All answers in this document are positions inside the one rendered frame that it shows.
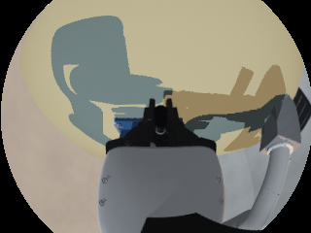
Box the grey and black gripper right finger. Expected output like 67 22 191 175
166 98 217 152

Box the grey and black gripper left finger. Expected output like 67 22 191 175
106 98 156 154

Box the blue bench vise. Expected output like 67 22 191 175
114 105 172 147

